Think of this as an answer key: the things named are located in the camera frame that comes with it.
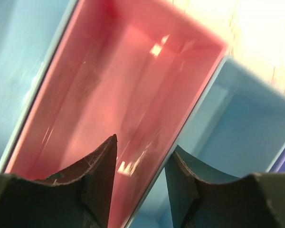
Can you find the pink drawer bin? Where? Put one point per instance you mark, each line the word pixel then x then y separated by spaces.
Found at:
pixel 134 68

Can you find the light blue drawer bin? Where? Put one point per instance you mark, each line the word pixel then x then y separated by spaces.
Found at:
pixel 30 31

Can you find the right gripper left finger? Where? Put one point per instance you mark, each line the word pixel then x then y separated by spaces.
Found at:
pixel 78 196

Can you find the sky blue drawer bin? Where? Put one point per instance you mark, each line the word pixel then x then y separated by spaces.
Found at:
pixel 237 127

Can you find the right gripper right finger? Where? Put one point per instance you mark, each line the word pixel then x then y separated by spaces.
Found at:
pixel 204 197

